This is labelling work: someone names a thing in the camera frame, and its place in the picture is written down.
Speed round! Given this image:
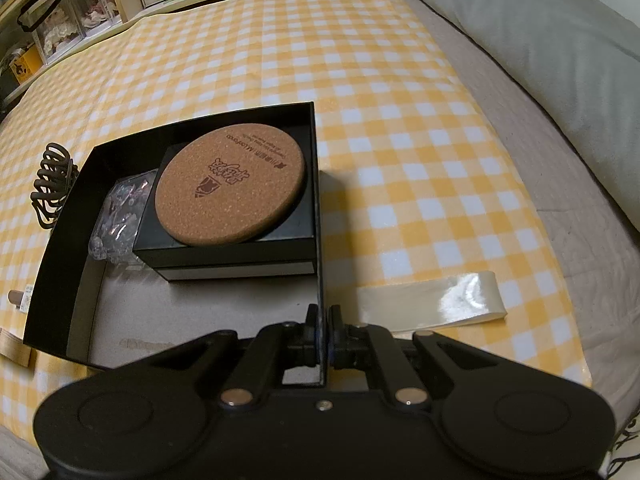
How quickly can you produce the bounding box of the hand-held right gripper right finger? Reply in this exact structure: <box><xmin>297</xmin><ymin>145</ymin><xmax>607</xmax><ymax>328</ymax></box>
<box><xmin>326</xmin><ymin>306</ymin><xmax>472</xmax><ymax>407</ymax></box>

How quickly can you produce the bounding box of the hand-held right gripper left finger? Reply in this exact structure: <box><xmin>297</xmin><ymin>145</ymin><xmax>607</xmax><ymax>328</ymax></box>
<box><xmin>165</xmin><ymin>304</ymin><xmax>324</xmax><ymax>405</ymax></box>

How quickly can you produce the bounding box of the small black box white band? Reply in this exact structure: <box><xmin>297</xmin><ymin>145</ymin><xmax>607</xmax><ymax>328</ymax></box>
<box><xmin>132</xmin><ymin>140</ymin><xmax>317</xmax><ymax>285</ymax></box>

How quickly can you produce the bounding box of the round cork coaster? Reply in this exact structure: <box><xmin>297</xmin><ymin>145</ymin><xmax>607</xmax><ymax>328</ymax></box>
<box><xmin>152</xmin><ymin>121</ymin><xmax>307</xmax><ymax>247</ymax></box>

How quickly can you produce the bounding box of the clear packet of beads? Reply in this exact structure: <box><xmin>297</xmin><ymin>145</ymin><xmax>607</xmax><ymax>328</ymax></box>
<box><xmin>89</xmin><ymin>170</ymin><xmax>158</xmax><ymax>263</ymax></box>

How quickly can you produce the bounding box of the large black box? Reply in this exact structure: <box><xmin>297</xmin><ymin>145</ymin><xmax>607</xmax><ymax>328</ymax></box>
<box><xmin>23</xmin><ymin>101</ymin><xmax>328</xmax><ymax>391</ymax></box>

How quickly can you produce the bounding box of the small dark cylinder tube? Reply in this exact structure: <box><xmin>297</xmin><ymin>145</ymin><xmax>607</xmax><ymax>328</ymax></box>
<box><xmin>7</xmin><ymin>284</ymin><xmax>37</xmax><ymax>307</ymax></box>

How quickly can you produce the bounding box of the dark brown hair claw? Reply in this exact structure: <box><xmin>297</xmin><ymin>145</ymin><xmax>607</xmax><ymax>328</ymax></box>
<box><xmin>30</xmin><ymin>142</ymin><xmax>81</xmax><ymax>231</ymax></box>

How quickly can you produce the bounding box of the glossy beige tape strip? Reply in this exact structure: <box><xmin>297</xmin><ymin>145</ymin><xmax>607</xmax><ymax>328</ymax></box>
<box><xmin>356</xmin><ymin>270</ymin><xmax>509</xmax><ymax>334</ymax></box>

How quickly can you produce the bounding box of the yellow checked cloth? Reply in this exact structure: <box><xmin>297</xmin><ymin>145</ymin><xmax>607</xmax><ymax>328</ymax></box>
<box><xmin>0</xmin><ymin>0</ymin><xmax>593</xmax><ymax>441</ymax></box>

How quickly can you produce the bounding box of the wooden piece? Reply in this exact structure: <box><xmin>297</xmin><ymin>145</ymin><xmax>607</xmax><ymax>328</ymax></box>
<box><xmin>0</xmin><ymin>329</ymin><xmax>32</xmax><ymax>369</ymax></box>

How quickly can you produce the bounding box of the white printed blanket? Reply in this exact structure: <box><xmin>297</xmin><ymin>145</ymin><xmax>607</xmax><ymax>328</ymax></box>
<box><xmin>607</xmin><ymin>410</ymin><xmax>640</xmax><ymax>480</ymax></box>

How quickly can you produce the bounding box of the grey pillow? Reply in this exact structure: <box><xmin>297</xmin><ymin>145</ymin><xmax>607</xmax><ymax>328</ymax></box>
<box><xmin>410</xmin><ymin>0</ymin><xmax>640</xmax><ymax>233</ymax></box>

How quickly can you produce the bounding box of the wooden headboard shelf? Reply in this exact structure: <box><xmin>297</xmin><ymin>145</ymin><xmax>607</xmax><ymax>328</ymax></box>
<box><xmin>0</xmin><ymin>0</ymin><xmax>416</xmax><ymax>106</ymax></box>

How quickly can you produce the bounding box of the yellow printed box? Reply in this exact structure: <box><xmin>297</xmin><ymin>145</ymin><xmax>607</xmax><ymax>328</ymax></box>
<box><xmin>4</xmin><ymin>45</ymin><xmax>44</xmax><ymax>84</ymax></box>

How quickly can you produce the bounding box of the black strap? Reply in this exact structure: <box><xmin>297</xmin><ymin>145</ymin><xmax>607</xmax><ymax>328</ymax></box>
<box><xmin>17</xmin><ymin>0</ymin><xmax>71</xmax><ymax>28</ymax></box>

